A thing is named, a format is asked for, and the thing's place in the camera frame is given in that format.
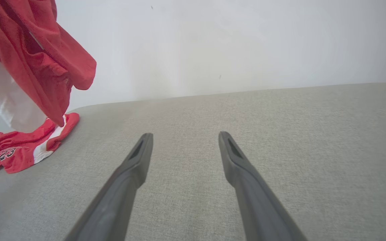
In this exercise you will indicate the red shorts with number 23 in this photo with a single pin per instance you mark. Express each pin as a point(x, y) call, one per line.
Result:
point(18, 157)

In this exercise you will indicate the red white-sleeved basketball jersey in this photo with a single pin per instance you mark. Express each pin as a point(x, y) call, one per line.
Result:
point(39, 57)

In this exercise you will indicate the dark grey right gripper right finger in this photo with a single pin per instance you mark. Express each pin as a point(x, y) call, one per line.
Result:
point(256, 204)

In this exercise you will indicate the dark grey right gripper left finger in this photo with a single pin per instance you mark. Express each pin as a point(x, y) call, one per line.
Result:
point(116, 201)

